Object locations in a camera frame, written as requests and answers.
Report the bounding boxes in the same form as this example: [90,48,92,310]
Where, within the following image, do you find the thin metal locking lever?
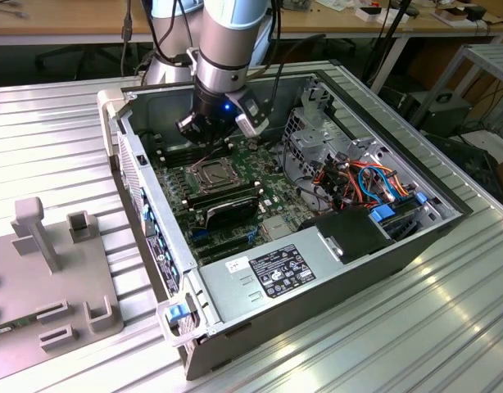
[192,147,227,169]

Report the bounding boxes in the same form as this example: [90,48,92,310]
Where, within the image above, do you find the silver CPU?
[197,162,233,188]

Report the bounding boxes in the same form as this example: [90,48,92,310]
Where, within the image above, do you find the metal socket cover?
[184,156,242,197]

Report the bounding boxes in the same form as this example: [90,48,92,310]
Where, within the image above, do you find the green motherboard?
[147,134,314,267]

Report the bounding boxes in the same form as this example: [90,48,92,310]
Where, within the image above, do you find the black graphics card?
[202,195,261,231]

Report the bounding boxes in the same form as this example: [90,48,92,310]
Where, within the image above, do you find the silver drive cage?
[280,104,355,193]

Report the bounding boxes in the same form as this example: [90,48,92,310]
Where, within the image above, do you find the blue expansion slot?
[189,228,259,242]

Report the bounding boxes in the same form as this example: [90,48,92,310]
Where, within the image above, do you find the black expansion slot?
[192,233,252,251]

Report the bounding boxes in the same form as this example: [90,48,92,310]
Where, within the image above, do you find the silver chipset heatsink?
[262,215,296,242]

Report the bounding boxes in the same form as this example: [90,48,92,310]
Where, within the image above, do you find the black office chair base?
[33,43,132,81]

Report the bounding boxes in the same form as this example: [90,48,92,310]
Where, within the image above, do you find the wooden desk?
[0,0,503,97]

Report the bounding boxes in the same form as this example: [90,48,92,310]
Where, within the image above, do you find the silver power supply unit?
[196,227,347,327]

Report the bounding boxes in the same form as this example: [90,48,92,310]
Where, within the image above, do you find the white box with red mark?
[355,6,410,25]

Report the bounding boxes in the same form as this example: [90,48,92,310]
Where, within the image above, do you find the black plastic shroud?
[299,206,395,265]

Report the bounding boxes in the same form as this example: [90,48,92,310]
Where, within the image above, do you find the black tripod pole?
[364,0,415,85]

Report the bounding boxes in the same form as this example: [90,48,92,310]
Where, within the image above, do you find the blue disk carrier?
[368,203,425,243]

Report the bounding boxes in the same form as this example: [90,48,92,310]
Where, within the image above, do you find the blue case latch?
[164,303,188,324]

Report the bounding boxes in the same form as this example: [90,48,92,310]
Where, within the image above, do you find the grey parts rack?
[0,196,125,372]

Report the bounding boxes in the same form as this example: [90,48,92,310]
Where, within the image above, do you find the open grey PC case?
[96,71,476,382]

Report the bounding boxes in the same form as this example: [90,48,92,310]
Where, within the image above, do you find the brown cardboard box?
[433,7,469,26]

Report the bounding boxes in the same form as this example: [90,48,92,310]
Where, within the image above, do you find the black flat panel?
[425,133,503,202]

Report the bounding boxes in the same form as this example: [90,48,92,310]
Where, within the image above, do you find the green RAM stick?
[0,313,46,339]

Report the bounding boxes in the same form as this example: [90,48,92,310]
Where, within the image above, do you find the black wire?
[280,137,318,189]

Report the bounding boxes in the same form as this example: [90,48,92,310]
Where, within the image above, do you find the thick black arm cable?
[249,33,325,81]

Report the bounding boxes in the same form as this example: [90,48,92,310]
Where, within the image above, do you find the pale case handle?
[97,90,132,159]
[155,292,210,349]

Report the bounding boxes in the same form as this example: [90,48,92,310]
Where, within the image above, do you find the orange red wire bundle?
[311,160,361,206]

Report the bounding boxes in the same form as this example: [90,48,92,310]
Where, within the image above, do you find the blue data wire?
[356,165,383,204]
[376,165,397,201]

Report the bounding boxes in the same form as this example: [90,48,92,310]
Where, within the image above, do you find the black equipment box with handle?
[398,90,473,138]

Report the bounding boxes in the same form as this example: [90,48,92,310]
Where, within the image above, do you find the aluminium frame shelf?
[410,43,503,129]

